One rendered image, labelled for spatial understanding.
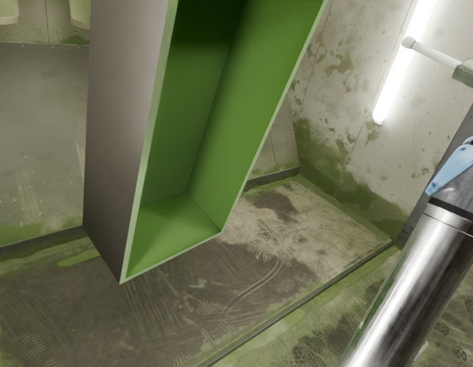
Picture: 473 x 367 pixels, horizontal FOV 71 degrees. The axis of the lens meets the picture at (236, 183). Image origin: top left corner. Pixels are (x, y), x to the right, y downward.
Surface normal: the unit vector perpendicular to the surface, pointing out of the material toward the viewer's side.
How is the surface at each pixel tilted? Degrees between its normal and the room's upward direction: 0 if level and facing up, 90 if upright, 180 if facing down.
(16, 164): 57
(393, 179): 90
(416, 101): 90
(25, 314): 0
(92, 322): 0
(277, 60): 90
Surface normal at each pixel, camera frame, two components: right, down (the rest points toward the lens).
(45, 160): 0.61, -0.04
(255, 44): -0.70, 0.26
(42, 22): 0.62, 0.50
